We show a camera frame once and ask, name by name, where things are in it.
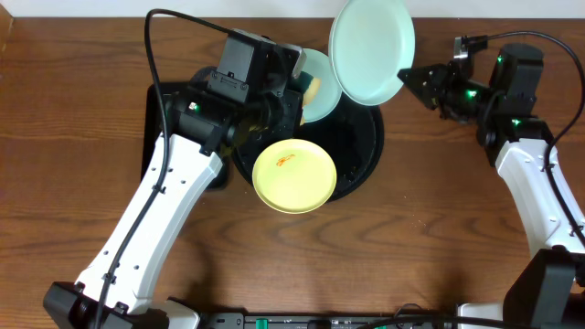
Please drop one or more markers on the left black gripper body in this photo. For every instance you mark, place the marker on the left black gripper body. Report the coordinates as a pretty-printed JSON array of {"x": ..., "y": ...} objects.
[{"x": 290, "y": 108}]

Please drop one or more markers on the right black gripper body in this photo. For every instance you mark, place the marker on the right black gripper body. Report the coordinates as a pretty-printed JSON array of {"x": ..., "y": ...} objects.
[{"x": 458, "y": 97}]

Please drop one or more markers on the green yellow sponge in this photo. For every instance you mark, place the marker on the green yellow sponge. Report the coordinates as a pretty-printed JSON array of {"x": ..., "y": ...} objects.
[{"x": 308, "y": 86}]

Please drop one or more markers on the mint plate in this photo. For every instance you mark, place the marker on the mint plate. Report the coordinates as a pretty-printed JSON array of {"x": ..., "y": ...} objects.
[
  {"x": 328, "y": 94},
  {"x": 370, "y": 42}
]

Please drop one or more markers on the yellow plate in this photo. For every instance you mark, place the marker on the yellow plate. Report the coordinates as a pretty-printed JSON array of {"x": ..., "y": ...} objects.
[{"x": 294, "y": 176}]

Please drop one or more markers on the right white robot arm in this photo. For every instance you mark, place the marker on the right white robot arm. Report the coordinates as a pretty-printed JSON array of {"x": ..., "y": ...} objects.
[{"x": 520, "y": 147}]

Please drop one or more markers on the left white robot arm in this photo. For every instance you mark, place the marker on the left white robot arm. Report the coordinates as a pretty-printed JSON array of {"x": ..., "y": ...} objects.
[{"x": 117, "y": 289}]

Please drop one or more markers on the black round tray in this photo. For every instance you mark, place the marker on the black round tray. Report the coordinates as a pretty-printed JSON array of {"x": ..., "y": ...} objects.
[{"x": 352, "y": 134}]

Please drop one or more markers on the black rectangular tray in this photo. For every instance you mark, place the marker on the black rectangular tray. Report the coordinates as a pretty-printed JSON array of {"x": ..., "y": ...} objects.
[{"x": 152, "y": 130}]

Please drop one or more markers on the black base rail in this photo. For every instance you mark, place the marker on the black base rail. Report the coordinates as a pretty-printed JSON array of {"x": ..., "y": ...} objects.
[{"x": 318, "y": 321}]

